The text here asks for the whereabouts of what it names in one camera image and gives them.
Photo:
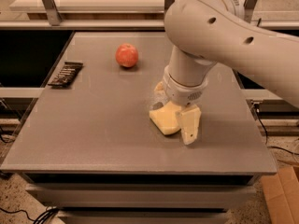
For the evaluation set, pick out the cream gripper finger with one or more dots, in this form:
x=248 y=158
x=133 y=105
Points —
x=188 y=121
x=158 y=98

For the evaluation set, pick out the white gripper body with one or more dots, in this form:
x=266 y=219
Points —
x=179 y=91

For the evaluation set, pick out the yellow wavy sponge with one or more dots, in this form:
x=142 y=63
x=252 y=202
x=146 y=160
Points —
x=165 y=118

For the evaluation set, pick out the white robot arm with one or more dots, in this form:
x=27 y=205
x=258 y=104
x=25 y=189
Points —
x=207 y=32

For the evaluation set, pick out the red apple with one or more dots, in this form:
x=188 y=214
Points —
x=126 y=55

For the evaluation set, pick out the black ridged snack bar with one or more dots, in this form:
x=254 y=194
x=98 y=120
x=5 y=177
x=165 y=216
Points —
x=67 y=75

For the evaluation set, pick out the brown cardboard box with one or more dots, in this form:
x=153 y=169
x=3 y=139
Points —
x=281 y=192

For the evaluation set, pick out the grey table drawer cabinet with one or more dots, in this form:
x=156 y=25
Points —
x=148 y=198

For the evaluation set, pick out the metal window frame rail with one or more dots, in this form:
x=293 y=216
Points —
x=271 y=13

